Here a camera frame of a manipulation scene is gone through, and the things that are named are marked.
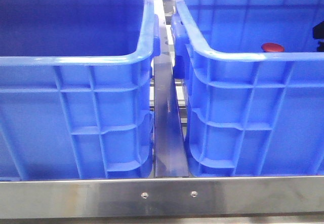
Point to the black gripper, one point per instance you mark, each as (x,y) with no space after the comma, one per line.
(318,34)

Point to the right blue plastic bin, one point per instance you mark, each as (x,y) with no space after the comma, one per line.
(251,113)

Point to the steel front shelf rail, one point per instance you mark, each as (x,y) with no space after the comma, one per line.
(161,197)

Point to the left blue plastic bin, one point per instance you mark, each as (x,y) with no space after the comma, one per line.
(75,85)

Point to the blue plastic bin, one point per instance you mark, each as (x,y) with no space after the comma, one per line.
(75,85)
(251,113)

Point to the red mushroom push button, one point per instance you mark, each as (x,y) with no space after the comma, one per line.
(272,47)

